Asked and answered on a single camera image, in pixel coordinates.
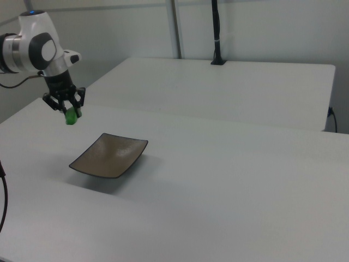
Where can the aluminium wall frame post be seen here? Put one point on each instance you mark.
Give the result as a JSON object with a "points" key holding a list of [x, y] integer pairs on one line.
{"points": [[175, 27]]}

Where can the white table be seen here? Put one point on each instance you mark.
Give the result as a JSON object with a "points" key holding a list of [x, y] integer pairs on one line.
{"points": [[218, 90]]}

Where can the green chili pepper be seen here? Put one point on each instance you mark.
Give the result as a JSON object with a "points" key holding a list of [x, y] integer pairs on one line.
{"points": [[71, 118]]}

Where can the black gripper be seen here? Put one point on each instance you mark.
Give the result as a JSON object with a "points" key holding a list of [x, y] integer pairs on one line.
{"points": [[59, 83]]}

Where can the black camera stand pole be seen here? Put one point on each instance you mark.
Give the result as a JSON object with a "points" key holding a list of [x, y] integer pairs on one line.
{"points": [[217, 32]]}

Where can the brown square ceramic plate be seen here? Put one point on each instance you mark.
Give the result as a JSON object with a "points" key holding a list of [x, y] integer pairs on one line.
{"points": [[109, 154]]}

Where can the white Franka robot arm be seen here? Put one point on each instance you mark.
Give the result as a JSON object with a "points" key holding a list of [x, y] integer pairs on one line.
{"points": [[30, 46]]}

